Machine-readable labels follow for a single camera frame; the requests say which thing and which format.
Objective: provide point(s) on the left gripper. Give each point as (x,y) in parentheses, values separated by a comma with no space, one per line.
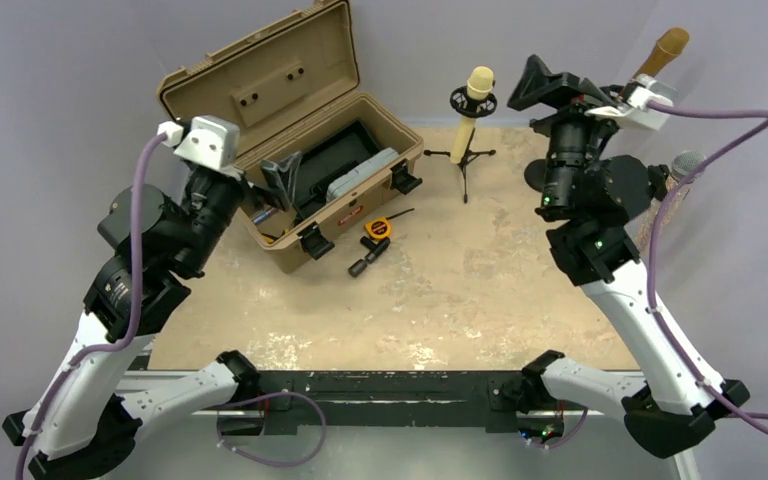
(251,192)

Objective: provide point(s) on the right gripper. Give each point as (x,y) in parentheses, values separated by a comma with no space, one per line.
(571,105)

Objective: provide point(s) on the cream microphone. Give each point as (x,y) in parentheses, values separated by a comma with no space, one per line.
(472,101)

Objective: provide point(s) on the black tripod microphone stand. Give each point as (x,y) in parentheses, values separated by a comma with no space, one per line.
(467,159)

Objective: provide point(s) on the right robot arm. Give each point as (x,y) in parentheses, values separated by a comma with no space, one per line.
(588,200)

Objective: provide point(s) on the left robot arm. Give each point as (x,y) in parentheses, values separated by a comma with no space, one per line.
(82,427)

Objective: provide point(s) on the black round base stand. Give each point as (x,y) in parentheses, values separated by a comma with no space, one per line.
(534,174)

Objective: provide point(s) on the brown microphone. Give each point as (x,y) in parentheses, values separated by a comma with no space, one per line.
(668,47)

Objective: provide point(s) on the silver glitter microphone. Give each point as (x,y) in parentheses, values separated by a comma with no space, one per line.
(682,165)

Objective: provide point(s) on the black toolbox tray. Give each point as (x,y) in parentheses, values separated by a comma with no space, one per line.
(331,158)

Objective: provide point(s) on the tan plastic toolbox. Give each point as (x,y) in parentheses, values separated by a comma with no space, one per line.
(289,86)

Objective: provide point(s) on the grey plastic case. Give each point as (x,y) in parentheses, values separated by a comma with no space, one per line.
(360,173)

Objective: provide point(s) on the yellow tape measure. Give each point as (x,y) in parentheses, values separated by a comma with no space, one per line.
(378,229)

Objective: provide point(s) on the black cylindrical tool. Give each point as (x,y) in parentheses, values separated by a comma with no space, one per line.
(375,250)

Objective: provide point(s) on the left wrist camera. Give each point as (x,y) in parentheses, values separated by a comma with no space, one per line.
(210,142)

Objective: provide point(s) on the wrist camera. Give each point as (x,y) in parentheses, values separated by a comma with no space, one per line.
(632,110)
(210,142)

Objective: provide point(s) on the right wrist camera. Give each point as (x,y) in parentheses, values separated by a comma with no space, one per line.
(632,110)

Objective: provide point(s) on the black cable tie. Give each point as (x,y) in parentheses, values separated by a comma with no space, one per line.
(399,214)

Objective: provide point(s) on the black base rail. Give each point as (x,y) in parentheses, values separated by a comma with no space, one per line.
(491,400)

